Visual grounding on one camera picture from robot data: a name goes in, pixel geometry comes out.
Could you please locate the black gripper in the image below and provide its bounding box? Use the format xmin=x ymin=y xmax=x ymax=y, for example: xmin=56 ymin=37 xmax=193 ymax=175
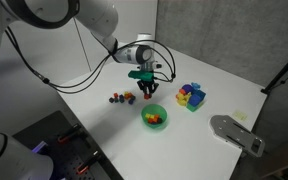
xmin=136 ymin=78 xmax=160 ymax=98

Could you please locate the green plastic bowl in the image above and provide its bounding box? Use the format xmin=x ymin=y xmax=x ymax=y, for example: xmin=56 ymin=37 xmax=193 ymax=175
xmin=140 ymin=103 xmax=168 ymax=131

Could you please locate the yellow toy piece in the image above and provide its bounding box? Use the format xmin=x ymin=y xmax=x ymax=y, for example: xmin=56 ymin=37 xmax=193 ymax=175
xmin=176 ymin=93 xmax=192 ymax=108

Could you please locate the purple toy ball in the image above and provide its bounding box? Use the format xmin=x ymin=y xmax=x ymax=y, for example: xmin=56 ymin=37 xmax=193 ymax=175
xmin=181 ymin=83 xmax=195 ymax=95

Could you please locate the light blue toy piece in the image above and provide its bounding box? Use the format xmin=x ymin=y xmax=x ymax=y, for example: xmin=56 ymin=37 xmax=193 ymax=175
xmin=190 ymin=81 xmax=202 ymax=91

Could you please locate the large blue toy block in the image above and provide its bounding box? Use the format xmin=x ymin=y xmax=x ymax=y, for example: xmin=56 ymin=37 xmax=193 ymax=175
xmin=188 ymin=93 xmax=204 ymax=107

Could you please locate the green toy box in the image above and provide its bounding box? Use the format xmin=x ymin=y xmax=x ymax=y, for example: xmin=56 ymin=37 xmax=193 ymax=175
xmin=184 ymin=89 xmax=207 ymax=113

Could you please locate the black orange clamp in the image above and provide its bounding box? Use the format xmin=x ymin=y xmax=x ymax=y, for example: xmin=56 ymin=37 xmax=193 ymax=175
xmin=76 ymin=150 xmax=102 ymax=176
xmin=57 ymin=123 xmax=84 ymax=145

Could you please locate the pale yellow sticky note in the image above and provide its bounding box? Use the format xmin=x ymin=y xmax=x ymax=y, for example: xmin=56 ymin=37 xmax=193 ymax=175
xmin=232 ymin=110 xmax=248 ymax=122

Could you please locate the grey metal mounting plate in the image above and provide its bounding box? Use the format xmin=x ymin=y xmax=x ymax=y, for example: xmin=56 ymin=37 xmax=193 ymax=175
xmin=209 ymin=114 xmax=266 ymax=158

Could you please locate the black perforated base board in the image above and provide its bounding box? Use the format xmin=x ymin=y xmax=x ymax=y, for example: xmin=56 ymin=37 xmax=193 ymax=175
xmin=12 ymin=110 xmax=125 ymax=180

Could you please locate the black tripod pole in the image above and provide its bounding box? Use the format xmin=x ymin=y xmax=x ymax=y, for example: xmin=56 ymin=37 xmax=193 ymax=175
xmin=260 ymin=44 xmax=288 ymax=95

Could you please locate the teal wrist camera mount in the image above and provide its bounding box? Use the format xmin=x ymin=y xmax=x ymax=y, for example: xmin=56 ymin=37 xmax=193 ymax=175
xmin=127 ymin=70 xmax=155 ymax=82

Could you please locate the black cable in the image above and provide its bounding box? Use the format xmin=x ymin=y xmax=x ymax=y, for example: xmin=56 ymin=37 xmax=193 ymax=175
xmin=4 ymin=26 xmax=178 ymax=95

